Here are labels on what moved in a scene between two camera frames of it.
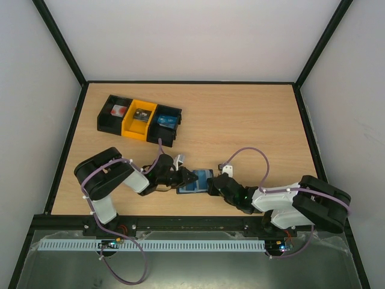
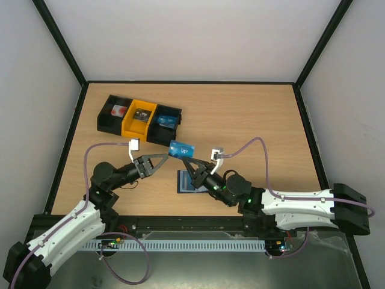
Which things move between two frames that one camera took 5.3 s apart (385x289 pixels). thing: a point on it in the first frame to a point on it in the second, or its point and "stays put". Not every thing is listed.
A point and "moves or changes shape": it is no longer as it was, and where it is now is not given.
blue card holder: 198,186 stays put
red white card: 118,111 stays put
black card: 142,115 stays put
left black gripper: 184,173 to 144,166
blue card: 168,121 stays put
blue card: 201,182 moves or changes shape
